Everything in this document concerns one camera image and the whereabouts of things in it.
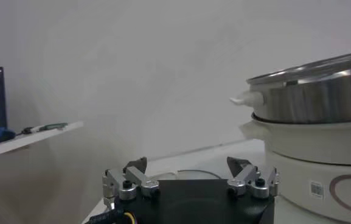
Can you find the steel steamer basket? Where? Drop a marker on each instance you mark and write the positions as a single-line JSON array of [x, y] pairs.
[[315, 97]]

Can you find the green flat object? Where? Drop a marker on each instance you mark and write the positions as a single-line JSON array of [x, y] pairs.
[[53, 126]]

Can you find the white side table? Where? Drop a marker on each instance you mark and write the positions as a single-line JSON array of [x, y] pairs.
[[26, 141]]

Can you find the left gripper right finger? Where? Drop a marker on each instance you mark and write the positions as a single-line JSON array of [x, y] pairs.
[[251, 179]]

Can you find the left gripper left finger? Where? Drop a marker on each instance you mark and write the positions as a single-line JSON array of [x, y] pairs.
[[132, 179]]

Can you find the white electric cooker base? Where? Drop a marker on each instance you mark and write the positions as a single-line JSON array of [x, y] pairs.
[[309, 146]]

